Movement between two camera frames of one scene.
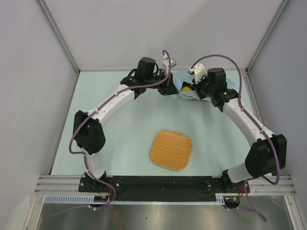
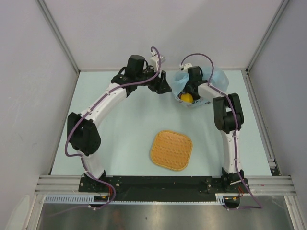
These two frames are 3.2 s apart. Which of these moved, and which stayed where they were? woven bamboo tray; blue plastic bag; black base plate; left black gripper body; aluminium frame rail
Moved: left black gripper body; blue plastic bag
Stayed: black base plate; woven bamboo tray; aluminium frame rail
